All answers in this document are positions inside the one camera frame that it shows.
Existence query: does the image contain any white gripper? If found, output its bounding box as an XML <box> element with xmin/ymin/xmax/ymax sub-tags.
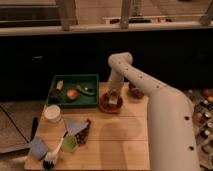
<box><xmin>107</xmin><ymin>83</ymin><xmax>123</xmax><ymax>101</ymax></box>

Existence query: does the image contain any red bowl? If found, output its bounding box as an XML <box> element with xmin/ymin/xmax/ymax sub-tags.
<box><xmin>99</xmin><ymin>93</ymin><xmax>123</xmax><ymax>113</ymax></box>

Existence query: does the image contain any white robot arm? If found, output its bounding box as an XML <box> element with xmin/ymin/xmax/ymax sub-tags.
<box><xmin>108</xmin><ymin>52</ymin><xmax>200</xmax><ymax>171</ymax></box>

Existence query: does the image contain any brown bowl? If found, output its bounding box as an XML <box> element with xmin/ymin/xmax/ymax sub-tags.
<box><xmin>128</xmin><ymin>83</ymin><xmax>144</xmax><ymax>99</ymax></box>

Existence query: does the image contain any green cucumber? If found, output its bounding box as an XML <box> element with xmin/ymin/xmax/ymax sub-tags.
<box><xmin>76</xmin><ymin>85</ymin><xmax>96</xmax><ymax>96</ymax></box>

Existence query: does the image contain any red apple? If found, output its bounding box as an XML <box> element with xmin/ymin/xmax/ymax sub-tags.
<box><xmin>66</xmin><ymin>89</ymin><xmax>79</xmax><ymax>101</ymax></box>

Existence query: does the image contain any green plastic tray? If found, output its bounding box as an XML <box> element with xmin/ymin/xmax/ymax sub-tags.
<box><xmin>46</xmin><ymin>74</ymin><xmax>99</xmax><ymax>109</ymax></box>

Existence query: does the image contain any yellow corn cob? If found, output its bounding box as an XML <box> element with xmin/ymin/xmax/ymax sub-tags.
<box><xmin>56</xmin><ymin>80</ymin><xmax>64</xmax><ymax>91</ymax></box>

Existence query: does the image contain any wooden board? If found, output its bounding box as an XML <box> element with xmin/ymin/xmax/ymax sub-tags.
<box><xmin>23</xmin><ymin>81</ymin><xmax>152</xmax><ymax>171</ymax></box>

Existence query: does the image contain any dark eggplant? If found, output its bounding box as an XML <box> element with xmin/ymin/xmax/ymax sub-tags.
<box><xmin>49</xmin><ymin>89</ymin><xmax>62</xmax><ymax>102</ymax></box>

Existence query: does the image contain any dark grape bunch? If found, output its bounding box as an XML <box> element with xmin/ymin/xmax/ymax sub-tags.
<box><xmin>76</xmin><ymin>119</ymin><xmax>91</xmax><ymax>146</ymax></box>

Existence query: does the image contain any white cup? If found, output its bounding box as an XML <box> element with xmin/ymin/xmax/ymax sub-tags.
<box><xmin>44</xmin><ymin>105</ymin><xmax>61</xmax><ymax>123</ymax></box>

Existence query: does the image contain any green cup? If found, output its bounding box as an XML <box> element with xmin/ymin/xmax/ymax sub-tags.
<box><xmin>61</xmin><ymin>135</ymin><xmax>78</xmax><ymax>152</ymax></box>

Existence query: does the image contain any black handle tool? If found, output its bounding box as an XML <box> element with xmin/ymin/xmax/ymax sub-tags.
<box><xmin>30</xmin><ymin>117</ymin><xmax>38</xmax><ymax>140</ymax></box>

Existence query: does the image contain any white handled brush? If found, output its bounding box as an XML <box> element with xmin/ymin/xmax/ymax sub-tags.
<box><xmin>43</xmin><ymin>134</ymin><xmax>66</xmax><ymax>170</ymax></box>

